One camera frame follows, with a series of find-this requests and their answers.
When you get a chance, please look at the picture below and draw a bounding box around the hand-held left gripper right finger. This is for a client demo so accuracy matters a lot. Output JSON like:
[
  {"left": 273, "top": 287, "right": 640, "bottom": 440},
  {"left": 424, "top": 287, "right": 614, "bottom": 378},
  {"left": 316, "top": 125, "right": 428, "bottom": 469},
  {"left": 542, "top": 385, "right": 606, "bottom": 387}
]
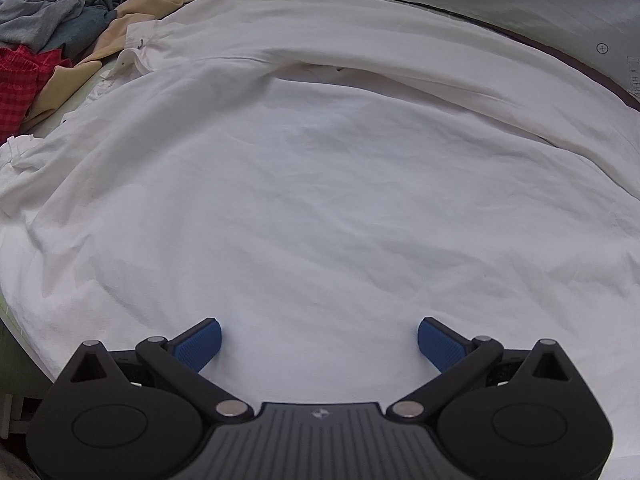
[{"left": 387, "top": 316, "right": 584, "bottom": 419}]

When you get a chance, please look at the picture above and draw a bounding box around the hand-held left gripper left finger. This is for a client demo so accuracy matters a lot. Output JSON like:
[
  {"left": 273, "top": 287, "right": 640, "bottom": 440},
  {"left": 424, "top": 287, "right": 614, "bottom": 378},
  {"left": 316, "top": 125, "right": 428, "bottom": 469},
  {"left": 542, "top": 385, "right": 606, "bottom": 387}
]
[{"left": 59, "top": 317, "right": 254, "bottom": 419}]

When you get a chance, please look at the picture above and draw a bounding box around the white shirt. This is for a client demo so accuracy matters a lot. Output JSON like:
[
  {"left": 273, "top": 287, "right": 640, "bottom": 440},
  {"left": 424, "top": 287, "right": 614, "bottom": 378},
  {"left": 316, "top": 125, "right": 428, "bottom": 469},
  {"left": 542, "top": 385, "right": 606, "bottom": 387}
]
[{"left": 0, "top": 0, "right": 640, "bottom": 411}]

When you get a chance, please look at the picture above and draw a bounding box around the beige garment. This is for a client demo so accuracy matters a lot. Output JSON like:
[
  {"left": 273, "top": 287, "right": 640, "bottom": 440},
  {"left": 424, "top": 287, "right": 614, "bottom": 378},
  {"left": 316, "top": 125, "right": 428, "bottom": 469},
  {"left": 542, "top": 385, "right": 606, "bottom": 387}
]
[{"left": 24, "top": 0, "right": 222, "bottom": 132}]

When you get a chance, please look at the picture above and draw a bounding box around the red plaid garment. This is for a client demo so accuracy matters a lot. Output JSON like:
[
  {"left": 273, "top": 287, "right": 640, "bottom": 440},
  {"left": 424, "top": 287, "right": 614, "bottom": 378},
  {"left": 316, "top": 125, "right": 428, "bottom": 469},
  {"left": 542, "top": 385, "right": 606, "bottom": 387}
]
[{"left": 0, "top": 44, "right": 74, "bottom": 147}]

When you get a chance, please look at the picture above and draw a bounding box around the blue-grey garment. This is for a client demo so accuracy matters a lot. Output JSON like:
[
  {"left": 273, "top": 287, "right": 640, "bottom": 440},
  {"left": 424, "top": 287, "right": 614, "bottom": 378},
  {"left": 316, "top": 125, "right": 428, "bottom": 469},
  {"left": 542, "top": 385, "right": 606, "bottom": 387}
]
[{"left": 49, "top": 6, "right": 122, "bottom": 62}]

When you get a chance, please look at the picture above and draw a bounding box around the grey garment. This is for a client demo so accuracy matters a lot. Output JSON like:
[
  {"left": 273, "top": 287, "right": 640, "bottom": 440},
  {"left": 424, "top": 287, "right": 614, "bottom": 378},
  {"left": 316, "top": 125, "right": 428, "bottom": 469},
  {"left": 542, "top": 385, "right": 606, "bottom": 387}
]
[{"left": 0, "top": 0, "right": 147, "bottom": 45}]

